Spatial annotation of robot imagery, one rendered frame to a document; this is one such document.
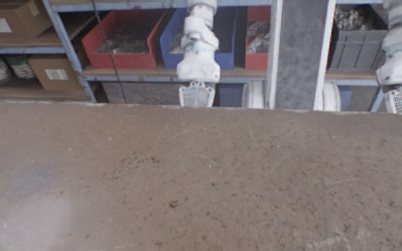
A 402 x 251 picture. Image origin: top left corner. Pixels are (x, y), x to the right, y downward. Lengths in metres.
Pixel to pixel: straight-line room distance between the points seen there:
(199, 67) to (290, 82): 0.21
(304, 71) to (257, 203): 0.50
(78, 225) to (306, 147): 0.16
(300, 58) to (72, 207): 0.55
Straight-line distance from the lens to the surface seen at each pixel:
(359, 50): 1.43
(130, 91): 1.63
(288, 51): 0.63
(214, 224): 0.17
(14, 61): 2.08
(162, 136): 0.21
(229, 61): 1.36
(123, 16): 1.90
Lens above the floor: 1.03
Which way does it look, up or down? 43 degrees down
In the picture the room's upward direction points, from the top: 6 degrees counter-clockwise
